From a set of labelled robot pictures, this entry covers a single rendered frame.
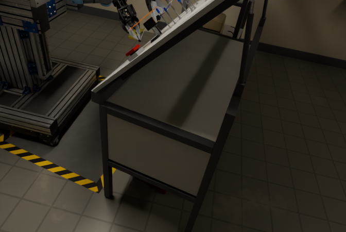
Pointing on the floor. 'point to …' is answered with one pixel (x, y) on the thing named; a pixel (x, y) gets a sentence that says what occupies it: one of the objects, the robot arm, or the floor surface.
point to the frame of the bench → (172, 132)
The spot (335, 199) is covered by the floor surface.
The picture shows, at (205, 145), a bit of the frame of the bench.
